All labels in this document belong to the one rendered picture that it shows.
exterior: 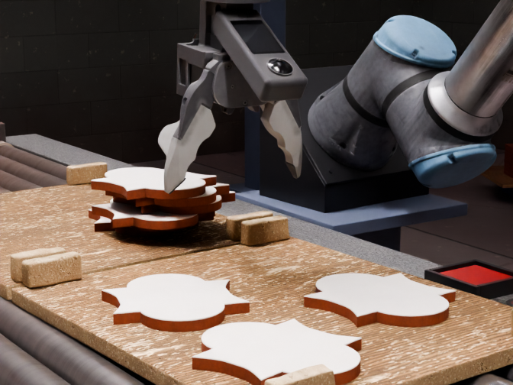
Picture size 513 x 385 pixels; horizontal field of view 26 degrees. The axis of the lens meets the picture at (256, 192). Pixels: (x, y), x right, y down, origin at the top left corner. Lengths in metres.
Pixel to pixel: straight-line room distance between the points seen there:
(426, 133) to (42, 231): 0.55
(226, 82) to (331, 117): 0.65
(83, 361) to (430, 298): 0.32
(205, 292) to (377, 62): 0.69
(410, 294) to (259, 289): 0.15
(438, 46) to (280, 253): 0.54
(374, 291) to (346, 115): 0.68
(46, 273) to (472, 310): 0.41
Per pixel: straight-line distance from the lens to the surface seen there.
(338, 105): 1.71
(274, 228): 1.26
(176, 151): 1.07
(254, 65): 1.02
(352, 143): 1.71
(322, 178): 1.69
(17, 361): 0.98
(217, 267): 1.17
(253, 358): 0.88
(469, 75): 1.51
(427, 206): 1.76
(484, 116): 1.54
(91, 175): 1.60
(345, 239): 1.37
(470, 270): 1.20
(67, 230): 1.34
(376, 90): 1.65
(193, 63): 1.10
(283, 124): 1.12
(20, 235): 1.33
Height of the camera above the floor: 1.26
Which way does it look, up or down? 12 degrees down
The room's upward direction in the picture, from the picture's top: straight up
